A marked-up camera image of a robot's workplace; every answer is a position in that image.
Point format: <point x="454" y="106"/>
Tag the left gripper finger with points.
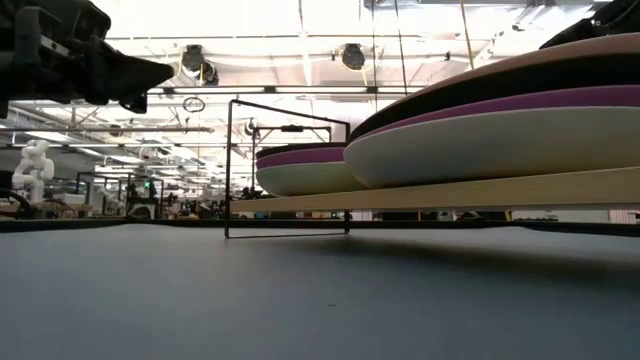
<point x="125" y="75"/>
<point x="136" y="104"/>

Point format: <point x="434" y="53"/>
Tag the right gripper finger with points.
<point x="582" y="32"/>

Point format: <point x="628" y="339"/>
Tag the pink plate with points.
<point x="575" y="51"/>

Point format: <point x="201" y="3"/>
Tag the black plate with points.
<point x="525" y="80"/>
<point x="300" y="148"/>

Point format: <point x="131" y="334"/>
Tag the purple plate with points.
<point x="300" y="157"/>
<point x="550" y="101"/>

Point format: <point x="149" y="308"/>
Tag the green plate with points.
<point x="300" y="180"/>
<point x="500" y="150"/>

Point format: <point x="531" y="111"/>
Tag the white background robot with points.
<point x="34" y="167"/>

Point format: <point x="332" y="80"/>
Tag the blue table mat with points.
<point x="300" y="300"/>

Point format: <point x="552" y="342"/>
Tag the black background workstation frame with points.
<point x="145" y="192"/>

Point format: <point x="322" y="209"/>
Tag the black table frame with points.
<point x="150" y="223"/>

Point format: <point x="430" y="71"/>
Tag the black background rig frame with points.
<point x="292" y="128"/>

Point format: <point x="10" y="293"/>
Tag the wooden shelf with black frame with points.
<point x="450" y="196"/>

